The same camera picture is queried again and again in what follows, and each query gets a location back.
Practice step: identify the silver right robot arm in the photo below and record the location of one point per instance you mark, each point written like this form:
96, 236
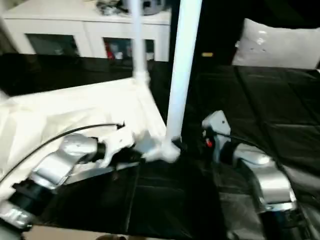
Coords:
260, 175

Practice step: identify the white cabinet with glass doors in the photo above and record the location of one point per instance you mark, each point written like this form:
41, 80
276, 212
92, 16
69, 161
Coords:
60, 25

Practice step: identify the white plastic table leg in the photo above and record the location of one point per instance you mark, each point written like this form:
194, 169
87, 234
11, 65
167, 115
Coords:
182, 65
137, 40

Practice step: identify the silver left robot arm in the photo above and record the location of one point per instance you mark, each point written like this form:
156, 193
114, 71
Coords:
55, 170

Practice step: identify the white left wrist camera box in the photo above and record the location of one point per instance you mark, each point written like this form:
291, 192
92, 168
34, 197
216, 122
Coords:
117, 142

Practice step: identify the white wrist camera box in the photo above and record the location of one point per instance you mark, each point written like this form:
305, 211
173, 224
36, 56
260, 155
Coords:
117, 142
217, 127

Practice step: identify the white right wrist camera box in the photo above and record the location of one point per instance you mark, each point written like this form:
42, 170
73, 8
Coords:
217, 127

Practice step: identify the white plastic table top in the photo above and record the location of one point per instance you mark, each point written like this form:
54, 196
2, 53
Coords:
60, 110

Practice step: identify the black work mat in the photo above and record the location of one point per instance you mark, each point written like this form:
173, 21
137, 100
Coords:
270, 110

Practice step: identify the grey pillow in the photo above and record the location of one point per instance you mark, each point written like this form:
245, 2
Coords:
280, 45

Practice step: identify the grey black bag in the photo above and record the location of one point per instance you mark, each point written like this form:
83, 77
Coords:
132, 6

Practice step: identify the small yellow tag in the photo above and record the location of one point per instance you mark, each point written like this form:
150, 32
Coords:
207, 54

